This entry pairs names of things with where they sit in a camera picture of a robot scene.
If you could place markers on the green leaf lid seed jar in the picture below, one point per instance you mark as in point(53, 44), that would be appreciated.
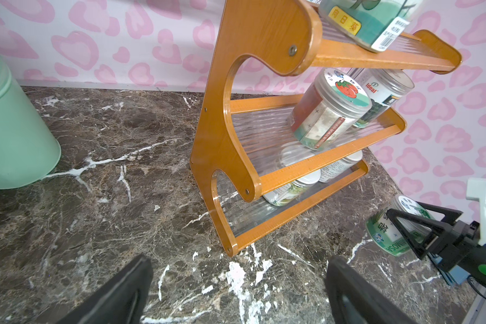
point(384, 232)

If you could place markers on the tomato lid seed jar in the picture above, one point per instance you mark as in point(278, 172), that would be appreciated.
point(330, 106)

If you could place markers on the sunflower lid seed jar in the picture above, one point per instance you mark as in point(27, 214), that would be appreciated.
point(372, 24)

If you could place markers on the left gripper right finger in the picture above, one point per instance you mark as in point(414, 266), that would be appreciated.
point(354, 300)

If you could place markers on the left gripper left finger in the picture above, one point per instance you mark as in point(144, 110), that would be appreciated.
point(121, 300)

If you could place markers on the green label white-lid jar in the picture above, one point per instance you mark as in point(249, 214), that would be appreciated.
point(287, 193)

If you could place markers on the orange wooden three-tier shelf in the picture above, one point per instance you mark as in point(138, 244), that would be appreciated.
point(244, 149)

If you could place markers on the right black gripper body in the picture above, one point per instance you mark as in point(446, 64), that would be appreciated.
point(456, 246)

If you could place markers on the mint green pencil cup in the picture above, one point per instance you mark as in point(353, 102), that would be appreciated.
point(28, 149)

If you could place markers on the blue grey pad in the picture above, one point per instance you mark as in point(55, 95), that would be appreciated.
point(454, 277)

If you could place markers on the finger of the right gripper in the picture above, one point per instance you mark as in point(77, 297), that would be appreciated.
point(451, 216)
point(420, 233)

